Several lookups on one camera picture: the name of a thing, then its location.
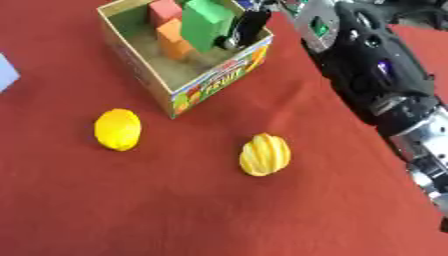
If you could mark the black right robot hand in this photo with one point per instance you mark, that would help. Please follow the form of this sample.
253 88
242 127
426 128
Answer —
373 66

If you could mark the green block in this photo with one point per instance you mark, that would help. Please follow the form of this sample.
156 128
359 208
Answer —
204 25

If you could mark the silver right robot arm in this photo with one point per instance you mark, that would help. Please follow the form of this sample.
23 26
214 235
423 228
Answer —
427 146

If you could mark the printed cardboard box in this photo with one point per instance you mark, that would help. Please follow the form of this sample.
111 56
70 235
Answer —
175 71

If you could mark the yellow ridged toy fruit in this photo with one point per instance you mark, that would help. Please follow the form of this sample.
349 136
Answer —
265 155

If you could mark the orange block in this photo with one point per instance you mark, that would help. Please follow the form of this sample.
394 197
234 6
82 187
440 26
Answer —
174 41

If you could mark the red block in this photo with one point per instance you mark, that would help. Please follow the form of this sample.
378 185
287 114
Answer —
164 11

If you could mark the yellow toy lemon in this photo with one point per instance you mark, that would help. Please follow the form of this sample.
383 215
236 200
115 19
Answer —
118 130

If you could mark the light blue block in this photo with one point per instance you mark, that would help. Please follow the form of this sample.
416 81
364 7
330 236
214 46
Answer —
6 73

